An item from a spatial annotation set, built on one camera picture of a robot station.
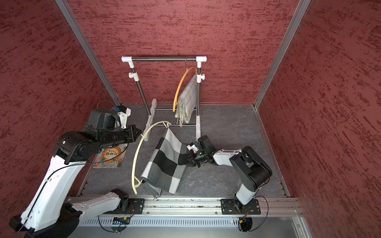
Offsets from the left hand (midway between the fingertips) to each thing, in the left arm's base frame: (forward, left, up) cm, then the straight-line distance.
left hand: (139, 135), depth 63 cm
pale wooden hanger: (0, -1, -1) cm, 1 cm away
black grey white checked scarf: (-8, -8, -21) cm, 24 cm away
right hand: (-3, -17, -26) cm, 31 cm away
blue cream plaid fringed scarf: (+27, -20, -7) cm, 34 cm away
